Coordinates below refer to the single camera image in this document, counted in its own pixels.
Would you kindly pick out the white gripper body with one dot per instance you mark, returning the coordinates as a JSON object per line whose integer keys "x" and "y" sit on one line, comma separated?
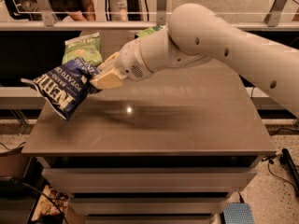
{"x": 130, "y": 60}

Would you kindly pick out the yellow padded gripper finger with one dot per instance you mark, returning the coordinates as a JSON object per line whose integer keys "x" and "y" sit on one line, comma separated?
{"x": 108, "y": 63}
{"x": 110, "y": 79}

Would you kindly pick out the blue Kettle chip bag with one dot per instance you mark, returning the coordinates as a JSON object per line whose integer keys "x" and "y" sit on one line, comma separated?
{"x": 66, "y": 86}

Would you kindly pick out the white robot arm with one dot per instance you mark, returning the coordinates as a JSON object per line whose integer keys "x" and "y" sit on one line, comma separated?
{"x": 195, "y": 35}

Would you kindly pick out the green Kettle chip bag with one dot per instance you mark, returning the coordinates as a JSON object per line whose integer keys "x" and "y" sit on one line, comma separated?
{"x": 86, "y": 47}

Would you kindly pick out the green rice chip bag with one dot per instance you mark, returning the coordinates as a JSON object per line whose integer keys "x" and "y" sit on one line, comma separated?
{"x": 148, "y": 31}

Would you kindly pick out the metal guard railing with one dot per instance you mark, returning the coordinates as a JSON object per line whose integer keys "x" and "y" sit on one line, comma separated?
{"x": 237, "y": 12}

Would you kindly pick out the grey drawer cabinet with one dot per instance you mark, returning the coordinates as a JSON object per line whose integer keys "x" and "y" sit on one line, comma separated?
{"x": 169, "y": 149}

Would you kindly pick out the snack box on floor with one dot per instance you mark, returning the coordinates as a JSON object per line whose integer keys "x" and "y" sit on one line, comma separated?
{"x": 51, "y": 207}

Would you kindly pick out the blue perforated box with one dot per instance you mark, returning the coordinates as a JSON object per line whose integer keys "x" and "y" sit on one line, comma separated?
{"x": 238, "y": 213}

